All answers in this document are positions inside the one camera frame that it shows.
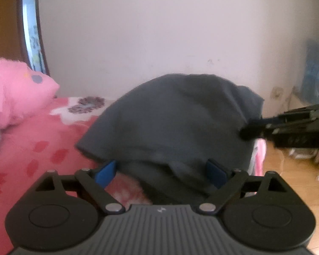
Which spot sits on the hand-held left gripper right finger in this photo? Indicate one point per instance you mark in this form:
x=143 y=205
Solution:
x=215 y=174

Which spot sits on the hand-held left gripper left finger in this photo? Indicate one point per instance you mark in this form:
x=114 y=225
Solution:
x=106 y=174

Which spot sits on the pink floral bed sheet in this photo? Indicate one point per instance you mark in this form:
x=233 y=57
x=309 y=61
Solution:
x=29 y=151

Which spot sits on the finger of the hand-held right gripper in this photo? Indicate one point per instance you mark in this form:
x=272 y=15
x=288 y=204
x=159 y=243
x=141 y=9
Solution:
x=252 y=130

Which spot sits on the dark grey shirt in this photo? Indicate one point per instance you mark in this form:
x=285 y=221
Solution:
x=175 y=122

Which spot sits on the pink floral quilt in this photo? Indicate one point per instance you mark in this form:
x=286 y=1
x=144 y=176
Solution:
x=13 y=93

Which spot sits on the blue wall poster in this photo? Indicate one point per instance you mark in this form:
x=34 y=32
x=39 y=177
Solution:
x=317 y=71

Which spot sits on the wooden door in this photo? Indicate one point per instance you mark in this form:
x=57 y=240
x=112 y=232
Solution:
x=4 y=26

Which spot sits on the dark framed mirror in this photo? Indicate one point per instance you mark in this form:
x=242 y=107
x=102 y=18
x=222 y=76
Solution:
x=33 y=32

